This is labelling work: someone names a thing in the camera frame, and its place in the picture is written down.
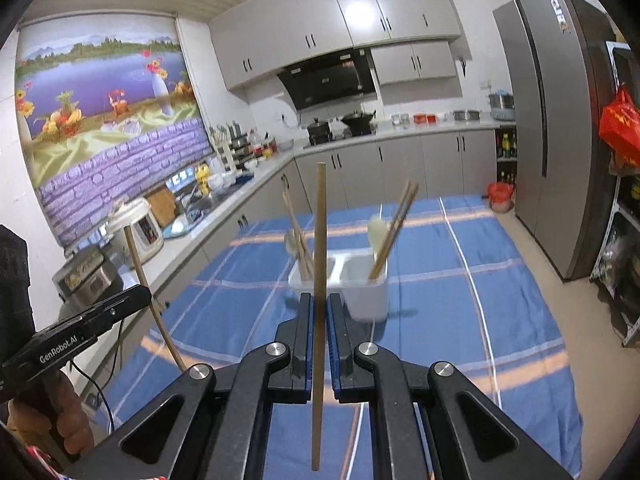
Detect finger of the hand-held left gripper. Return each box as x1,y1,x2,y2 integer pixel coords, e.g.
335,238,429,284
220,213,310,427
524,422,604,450
75,285,152,335

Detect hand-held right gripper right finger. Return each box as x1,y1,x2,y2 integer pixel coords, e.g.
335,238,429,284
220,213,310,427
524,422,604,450
326,294,576,480

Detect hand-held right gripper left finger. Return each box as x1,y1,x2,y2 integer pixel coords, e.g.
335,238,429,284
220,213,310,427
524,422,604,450
62,292,317,480

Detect light wooden chopstick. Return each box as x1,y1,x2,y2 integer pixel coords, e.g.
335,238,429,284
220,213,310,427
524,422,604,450
369,178,412,281
310,162,328,472
123,225,188,372
376,183,420,270
282,195,312,281
294,229,315,275

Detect white plastic utensil holder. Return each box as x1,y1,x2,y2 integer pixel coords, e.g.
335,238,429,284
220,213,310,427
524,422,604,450
289,254,390,322

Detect person's left hand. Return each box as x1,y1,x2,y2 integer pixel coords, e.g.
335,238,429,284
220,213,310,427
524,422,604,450
6,369,96,462

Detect silver countertop appliance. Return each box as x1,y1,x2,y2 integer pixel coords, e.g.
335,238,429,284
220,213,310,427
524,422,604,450
52,245,121,309

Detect white rice cooker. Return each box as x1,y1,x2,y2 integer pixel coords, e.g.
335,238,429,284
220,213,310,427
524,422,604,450
107,197,166,266

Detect wooden cutting board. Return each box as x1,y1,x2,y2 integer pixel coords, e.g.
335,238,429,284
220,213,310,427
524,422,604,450
149,187,177,228

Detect blue plaid tablecloth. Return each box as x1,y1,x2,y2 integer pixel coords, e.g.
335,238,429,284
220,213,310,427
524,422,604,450
102,195,583,480

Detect cream plastic spoon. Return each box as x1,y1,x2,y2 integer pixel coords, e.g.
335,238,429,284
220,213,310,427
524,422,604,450
367,215,389,252

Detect dish rack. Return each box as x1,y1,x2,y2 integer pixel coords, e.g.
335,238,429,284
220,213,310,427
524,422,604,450
212,122,257,171

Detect grey kitchen base cabinets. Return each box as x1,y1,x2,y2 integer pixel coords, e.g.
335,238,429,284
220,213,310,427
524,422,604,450
150,127,501,311

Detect black cooking pot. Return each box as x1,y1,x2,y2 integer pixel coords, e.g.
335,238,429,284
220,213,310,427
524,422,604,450
306,117,335,144

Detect black wok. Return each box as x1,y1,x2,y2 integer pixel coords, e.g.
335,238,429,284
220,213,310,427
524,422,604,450
341,110,377,136

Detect red floor bag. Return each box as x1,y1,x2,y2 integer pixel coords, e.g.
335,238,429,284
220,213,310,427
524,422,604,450
487,182,516,214

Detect black range hood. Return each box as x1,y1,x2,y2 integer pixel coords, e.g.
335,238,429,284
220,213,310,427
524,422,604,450
276,49,378,112

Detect shelf of bottles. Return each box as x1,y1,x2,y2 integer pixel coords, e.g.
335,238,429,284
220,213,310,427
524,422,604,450
495,129,519,187

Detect steel steamer pot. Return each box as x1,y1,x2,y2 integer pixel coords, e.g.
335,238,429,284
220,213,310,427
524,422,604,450
487,91,516,122

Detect white metal shelf rack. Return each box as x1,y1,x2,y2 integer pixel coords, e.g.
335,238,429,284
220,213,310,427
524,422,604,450
590,160,640,348

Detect grey refrigerator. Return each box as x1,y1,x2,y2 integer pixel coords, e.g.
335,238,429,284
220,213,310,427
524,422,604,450
492,0,621,283

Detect white upper kitchen cabinets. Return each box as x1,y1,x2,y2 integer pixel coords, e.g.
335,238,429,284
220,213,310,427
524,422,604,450
209,0,463,92

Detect red plastic bag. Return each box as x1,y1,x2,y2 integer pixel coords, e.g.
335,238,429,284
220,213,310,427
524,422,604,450
598,85,640,168

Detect black cable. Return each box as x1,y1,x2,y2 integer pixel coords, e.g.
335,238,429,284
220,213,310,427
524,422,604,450
70,317,127,431

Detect landscape wall poster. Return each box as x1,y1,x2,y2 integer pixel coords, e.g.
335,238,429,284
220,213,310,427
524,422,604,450
15,15,213,247

